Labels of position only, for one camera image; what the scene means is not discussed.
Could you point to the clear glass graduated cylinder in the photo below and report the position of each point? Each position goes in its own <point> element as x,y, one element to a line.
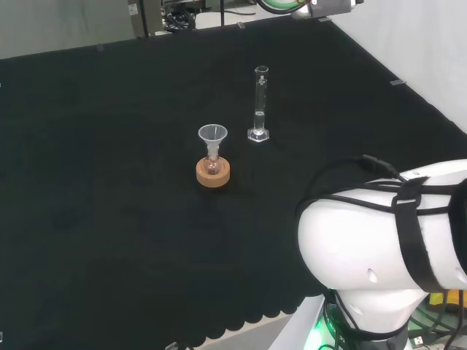
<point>259,109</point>

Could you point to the small round-bottom glass flask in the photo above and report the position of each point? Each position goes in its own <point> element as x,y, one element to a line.
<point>213,166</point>

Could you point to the black tripod pole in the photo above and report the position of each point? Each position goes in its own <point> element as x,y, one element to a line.
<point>222,12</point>

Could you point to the clear plastic funnel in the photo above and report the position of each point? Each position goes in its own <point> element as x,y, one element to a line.
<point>212,135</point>

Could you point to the black bench cloth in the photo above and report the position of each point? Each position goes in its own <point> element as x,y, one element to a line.
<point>127,182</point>

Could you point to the grey metal cabinet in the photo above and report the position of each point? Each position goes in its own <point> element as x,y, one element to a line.
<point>144,16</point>

